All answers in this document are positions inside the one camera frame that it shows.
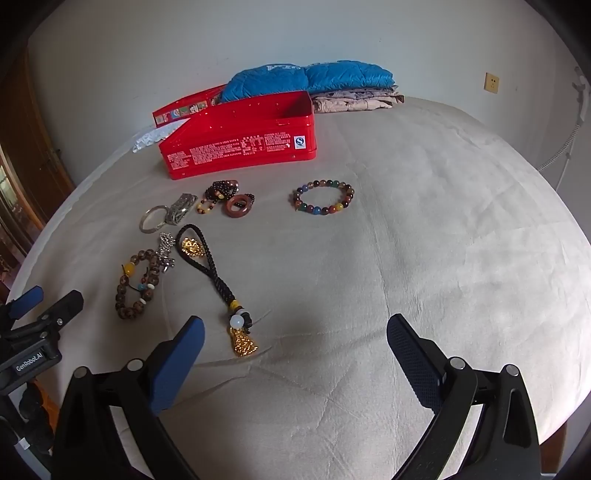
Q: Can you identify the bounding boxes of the brown wooden bead bracelet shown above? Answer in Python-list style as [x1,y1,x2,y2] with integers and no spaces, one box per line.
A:
[115,249,158,321]

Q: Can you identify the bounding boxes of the white lace cloth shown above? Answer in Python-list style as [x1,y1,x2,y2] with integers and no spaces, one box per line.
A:
[131,122,188,153]

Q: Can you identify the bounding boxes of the red tin box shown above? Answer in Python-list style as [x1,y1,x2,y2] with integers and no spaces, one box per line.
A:
[158,90,317,181]

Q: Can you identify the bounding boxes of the folded beige clothes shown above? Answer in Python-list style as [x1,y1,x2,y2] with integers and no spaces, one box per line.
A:
[310,85,405,114]

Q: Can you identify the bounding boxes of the silver rhinestone chain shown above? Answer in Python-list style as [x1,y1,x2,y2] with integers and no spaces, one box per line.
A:
[154,232,177,274]

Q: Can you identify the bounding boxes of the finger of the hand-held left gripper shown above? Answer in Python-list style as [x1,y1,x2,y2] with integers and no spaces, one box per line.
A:
[0,286,44,333]
[34,290,85,341]

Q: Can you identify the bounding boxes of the dark bead bracelet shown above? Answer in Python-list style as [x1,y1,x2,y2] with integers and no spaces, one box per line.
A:
[196,181,240,216]

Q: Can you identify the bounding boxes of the brown wooden wardrobe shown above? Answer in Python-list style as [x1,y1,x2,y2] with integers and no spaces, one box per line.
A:
[0,51,77,287]

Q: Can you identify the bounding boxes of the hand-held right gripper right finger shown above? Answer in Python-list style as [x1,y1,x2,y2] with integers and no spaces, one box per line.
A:
[386,314,541,480]

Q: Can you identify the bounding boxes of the silver metal watch band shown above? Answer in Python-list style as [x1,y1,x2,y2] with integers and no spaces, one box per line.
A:
[165,193,198,226]

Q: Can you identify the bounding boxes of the multicolour bead bracelet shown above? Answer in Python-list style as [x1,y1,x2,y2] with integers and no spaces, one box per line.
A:
[293,180,355,217]

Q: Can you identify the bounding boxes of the black cord gold pendant keychain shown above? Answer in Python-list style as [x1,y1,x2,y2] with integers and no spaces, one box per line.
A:
[175,224,259,358]

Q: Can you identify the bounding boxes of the red tin lid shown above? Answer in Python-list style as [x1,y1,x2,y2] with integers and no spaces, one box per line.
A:
[152,83,228,128]

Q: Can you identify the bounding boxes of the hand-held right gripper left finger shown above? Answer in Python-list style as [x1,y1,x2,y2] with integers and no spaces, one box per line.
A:
[51,315,206,480]

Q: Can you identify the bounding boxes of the white wall hose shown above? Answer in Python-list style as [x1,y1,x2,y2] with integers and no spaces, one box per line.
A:
[538,67,591,195]

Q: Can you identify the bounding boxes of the blue quilted jacket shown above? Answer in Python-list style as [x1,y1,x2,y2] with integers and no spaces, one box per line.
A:
[220,62,395,103]

